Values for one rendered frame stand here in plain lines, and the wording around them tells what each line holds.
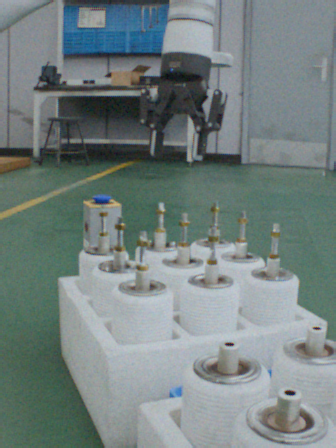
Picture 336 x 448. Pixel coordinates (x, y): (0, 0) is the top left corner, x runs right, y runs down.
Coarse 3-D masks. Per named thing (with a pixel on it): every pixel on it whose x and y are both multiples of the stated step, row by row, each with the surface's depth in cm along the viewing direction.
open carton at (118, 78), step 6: (138, 66) 527; (144, 66) 536; (150, 66) 547; (114, 72) 534; (120, 72) 532; (126, 72) 529; (132, 72) 530; (138, 72) 542; (144, 72) 551; (114, 78) 536; (120, 78) 533; (126, 78) 530; (132, 78) 532; (138, 78) 544; (114, 84) 537; (120, 84) 534; (126, 84) 532; (132, 84) 534; (138, 84) 546
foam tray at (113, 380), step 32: (64, 288) 106; (64, 320) 109; (96, 320) 90; (320, 320) 92; (64, 352) 112; (96, 352) 84; (128, 352) 78; (160, 352) 80; (192, 352) 82; (256, 352) 87; (96, 384) 85; (128, 384) 79; (160, 384) 81; (96, 416) 87; (128, 416) 81
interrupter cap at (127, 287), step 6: (126, 282) 87; (132, 282) 87; (150, 282) 87; (156, 282) 88; (120, 288) 84; (126, 288) 84; (132, 288) 85; (150, 288) 86; (156, 288) 85; (162, 288) 85; (132, 294) 82; (138, 294) 82; (144, 294) 82; (150, 294) 82; (156, 294) 82
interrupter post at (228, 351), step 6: (222, 342) 58; (228, 342) 58; (234, 342) 58; (222, 348) 57; (228, 348) 57; (234, 348) 57; (222, 354) 57; (228, 354) 57; (234, 354) 57; (222, 360) 57; (228, 360) 57; (234, 360) 57; (222, 366) 57; (228, 366) 57; (234, 366) 57; (228, 372) 57; (234, 372) 58
